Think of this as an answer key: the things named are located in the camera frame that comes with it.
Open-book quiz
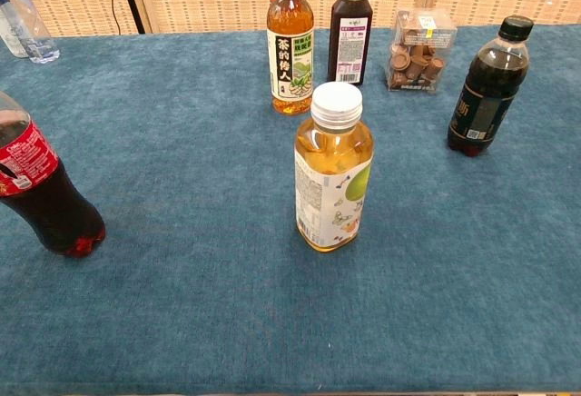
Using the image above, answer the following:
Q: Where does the black-capped dark drink bottle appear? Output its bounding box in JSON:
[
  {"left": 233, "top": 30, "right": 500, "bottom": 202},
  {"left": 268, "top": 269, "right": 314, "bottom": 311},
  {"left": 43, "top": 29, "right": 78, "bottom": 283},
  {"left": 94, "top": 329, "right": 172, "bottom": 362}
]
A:
[{"left": 447, "top": 15, "right": 535, "bottom": 157}]

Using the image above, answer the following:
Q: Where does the cola bottle with red label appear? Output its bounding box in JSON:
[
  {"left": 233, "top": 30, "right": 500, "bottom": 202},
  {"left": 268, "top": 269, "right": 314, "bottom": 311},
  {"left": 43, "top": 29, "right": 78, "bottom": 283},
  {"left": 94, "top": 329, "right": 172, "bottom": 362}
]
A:
[{"left": 0, "top": 90, "right": 107, "bottom": 259}]

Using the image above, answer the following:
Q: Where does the white-capped yellow juice bottle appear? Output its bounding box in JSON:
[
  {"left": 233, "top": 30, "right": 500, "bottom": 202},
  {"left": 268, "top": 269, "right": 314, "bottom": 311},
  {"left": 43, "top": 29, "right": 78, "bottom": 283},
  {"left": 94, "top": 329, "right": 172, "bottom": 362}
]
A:
[{"left": 293, "top": 81, "right": 376, "bottom": 253}]

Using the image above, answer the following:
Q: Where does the amber tea bottle black cap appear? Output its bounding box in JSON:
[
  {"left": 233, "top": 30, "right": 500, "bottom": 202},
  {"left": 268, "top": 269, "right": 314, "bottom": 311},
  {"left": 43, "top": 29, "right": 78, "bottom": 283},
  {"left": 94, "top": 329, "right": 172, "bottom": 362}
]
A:
[{"left": 265, "top": 0, "right": 316, "bottom": 116}]

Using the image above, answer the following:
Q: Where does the blue table cloth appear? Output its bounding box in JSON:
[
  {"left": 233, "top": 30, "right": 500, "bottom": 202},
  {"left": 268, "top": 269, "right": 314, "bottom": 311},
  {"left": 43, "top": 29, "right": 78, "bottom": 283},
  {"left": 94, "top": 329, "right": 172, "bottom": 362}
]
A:
[{"left": 0, "top": 23, "right": 581, "bottom": 393}]

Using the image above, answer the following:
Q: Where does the dark purple juice bottle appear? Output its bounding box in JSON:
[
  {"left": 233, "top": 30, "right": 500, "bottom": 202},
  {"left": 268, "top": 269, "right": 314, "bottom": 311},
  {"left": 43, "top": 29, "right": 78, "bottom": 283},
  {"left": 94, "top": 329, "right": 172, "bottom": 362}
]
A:
[{"left": 327, "top": 0, "right": 375, "bottom": 87}]

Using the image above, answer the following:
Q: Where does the clear box of brown cups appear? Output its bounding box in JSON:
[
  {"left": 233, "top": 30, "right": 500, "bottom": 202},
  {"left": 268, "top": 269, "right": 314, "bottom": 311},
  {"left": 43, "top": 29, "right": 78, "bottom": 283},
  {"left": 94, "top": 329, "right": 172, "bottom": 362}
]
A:
[{"left": 384, "top": 8, "right": 458, "bottom": 94}]

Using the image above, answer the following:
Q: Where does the clear water bottle blue label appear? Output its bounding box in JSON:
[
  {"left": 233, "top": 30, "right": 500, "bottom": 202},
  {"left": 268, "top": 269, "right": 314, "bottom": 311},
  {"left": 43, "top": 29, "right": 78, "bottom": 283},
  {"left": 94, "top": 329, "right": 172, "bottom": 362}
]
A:
[{"left": 0, "top": 0, "right": 61, "bottom": 64}]

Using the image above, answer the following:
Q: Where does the clear plastic water bottle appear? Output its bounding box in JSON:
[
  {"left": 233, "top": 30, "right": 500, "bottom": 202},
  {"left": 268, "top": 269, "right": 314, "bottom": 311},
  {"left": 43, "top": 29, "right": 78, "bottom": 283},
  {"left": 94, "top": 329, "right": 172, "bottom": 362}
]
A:
[{"left": 0, "top": 3, "right": 29, "bottom": 59}]

